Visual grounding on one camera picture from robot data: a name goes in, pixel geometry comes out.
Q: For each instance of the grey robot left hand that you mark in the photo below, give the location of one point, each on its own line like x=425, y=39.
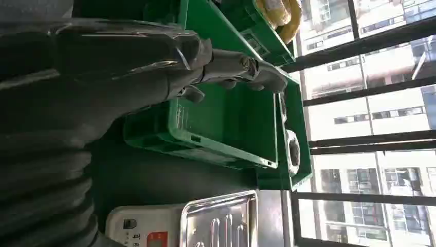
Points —
x=102, y=61

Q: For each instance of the large green plastic crate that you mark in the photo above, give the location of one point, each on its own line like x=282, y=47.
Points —
x=231, y=122

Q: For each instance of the ribbed grey left arm sleeve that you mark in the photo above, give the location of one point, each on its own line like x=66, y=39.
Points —
x=41, y=191

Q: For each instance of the green crate with label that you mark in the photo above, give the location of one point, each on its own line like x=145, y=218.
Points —
x=248, y=20

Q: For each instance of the white weighing scale body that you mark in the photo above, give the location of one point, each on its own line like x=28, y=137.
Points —
x=143, y=225

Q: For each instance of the small dark wrapped parcel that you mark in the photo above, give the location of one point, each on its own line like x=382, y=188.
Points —
x=282, y=107

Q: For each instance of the yellow padded parcel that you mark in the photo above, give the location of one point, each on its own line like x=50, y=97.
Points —
x=284, y=17

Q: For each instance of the steel scale tray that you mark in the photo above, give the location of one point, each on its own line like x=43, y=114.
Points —
x=221, y=221

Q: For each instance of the green crate holding parcels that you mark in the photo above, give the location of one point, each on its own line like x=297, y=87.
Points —
x=299, y=136

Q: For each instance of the grey metal panel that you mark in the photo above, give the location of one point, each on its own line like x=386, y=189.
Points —
x=270, y=218

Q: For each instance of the black window frame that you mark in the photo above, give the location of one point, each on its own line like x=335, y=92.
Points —
x=368, y=44

